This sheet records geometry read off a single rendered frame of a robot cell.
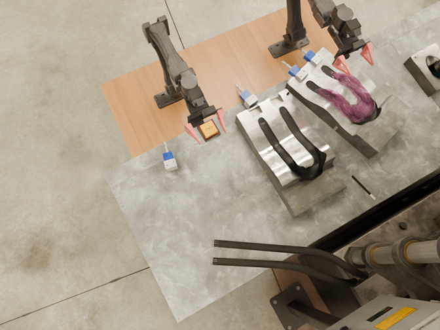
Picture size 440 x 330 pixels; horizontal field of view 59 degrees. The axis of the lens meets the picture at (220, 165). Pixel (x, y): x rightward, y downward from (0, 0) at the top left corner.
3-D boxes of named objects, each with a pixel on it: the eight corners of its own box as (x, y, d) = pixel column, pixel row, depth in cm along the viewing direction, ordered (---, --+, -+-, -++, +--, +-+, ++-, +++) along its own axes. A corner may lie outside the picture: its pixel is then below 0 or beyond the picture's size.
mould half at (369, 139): (284, 88, 183) (289, 76, 172) (319, 52, 188) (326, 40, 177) (368, 159, 174) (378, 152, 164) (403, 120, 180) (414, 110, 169)
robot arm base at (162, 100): (198, 84, 174) (191, 71, 175) (156, 102, 171) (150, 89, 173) (198, 92, 181) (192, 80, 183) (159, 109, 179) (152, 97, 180)
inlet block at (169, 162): (159, 145, 174) (157, 141, 169) (169, 141, 175) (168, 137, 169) (167, 171, 171) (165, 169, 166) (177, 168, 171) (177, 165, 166)
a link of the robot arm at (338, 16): (361, 15, 135) (344, -12, 138) (340, 24, 134) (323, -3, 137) (349, 34, 147) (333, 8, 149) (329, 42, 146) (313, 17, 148)
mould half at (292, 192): (234, 122, 178) (236, 110, 165) (283, 97, 181) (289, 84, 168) (293, 218, 167) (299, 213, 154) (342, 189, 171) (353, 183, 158)
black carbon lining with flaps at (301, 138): (254, 122, 170) (256, 113, 161) (285, 105, 173) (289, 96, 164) (296, 190, 163) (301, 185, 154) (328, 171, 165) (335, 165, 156)
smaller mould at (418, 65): (403, 63, 187) (410, 55, 180) (427, 50, 189) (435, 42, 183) (427, 97, 183) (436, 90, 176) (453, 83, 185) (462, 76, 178)
